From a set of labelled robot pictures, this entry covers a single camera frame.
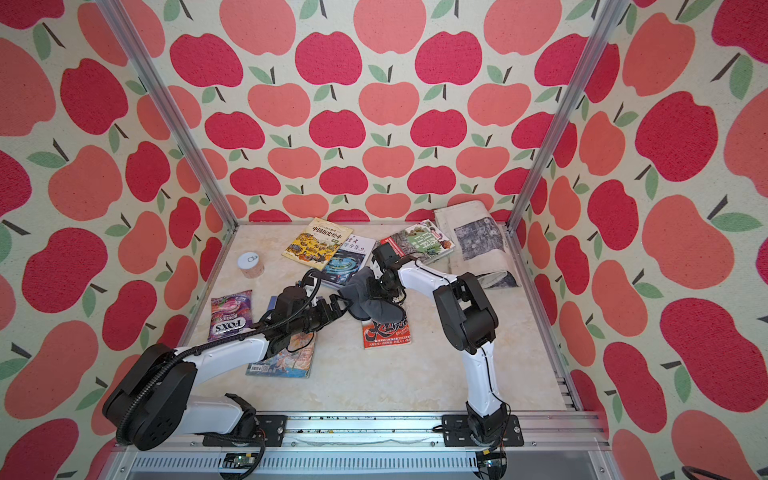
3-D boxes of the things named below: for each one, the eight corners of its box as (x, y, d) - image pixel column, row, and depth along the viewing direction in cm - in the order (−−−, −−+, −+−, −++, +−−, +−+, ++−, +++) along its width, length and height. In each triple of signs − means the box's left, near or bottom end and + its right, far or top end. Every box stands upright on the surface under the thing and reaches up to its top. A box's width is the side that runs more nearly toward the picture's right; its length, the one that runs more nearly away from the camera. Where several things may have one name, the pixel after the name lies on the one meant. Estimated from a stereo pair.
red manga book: (361, 348, 91) (361, 345, 89) (363, 322, 96) (362, 319, 94) (410, 348, 91) (411, 345, 89) (409, 322, 96) (409, 319, 94)
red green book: (403, 273, 107) (404, 269, 105) (381, 242, 117) (381, 238, 115) (454, 250, 115) (456, 245, 112) (429, 222, 124) (430, 218, 122)
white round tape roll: (240, 278, 107) (234, 268, 102) (246, 262, 112) (240, 252, 107) (261, 278, 107) (256, 268, 102) (267, 262, 112) (262, 252, 107)
